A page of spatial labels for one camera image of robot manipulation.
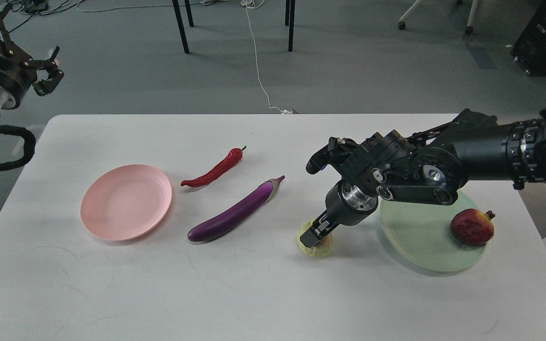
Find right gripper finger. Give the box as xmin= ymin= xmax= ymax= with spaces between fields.
xmin=300 ymin=223 xmax=321 ymax=248
xmin=312 ymin=211 xmax=337 ymax=237

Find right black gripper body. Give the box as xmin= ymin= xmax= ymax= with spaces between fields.
xmin=325 ymin=180 xmax=379 ymax=226

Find green custard apple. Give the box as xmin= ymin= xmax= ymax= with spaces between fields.
xmin=296 ymin=219 xmax=334 ymax=258

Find purple eggplant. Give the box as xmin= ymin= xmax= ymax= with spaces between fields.
xmin=187 ymin=175 xmax=285 ymax=242

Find red pomegranate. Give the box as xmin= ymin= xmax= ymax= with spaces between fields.
xmin=449 ymin=208 xmax=496 ymax=246

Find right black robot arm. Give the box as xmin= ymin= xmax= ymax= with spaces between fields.
xmin=299 ymin=109 xmax=546 ymax=248

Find green plate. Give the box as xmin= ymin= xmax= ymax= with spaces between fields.
xmin=379 ymin=191 xmax=487 ymax=272

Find red chili pepper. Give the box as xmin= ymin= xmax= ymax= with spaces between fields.
xmin=180 ymin=145 xmax=247 ymax=188

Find pink plate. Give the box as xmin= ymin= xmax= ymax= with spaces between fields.
xmin=80 ymin=164 xmax=173 ymax=242

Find black table leg left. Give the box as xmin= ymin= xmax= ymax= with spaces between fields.
xmin=172 ymin=0 xmax=194 ymax=54

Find black table leg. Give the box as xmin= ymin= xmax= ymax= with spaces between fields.
xmin=172 ymin=0 xmax=194 ymax=54
xmin=284 ymin=0 xmax=296 ymax=52

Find black table leg right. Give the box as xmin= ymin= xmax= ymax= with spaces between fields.
xmin=284 ymin=0 xmax=296 ymax=52

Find white chair base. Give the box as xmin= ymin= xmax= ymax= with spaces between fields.
xmin=399 ymin=0 xmax=480 ymax=35

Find black floor cables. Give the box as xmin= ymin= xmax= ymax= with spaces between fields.
xmin=10 ymin=0 xmax=207 ymax=16

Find white floor cable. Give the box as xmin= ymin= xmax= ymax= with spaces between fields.
xmin=241 ymin=0 xmax=293 ymax=114

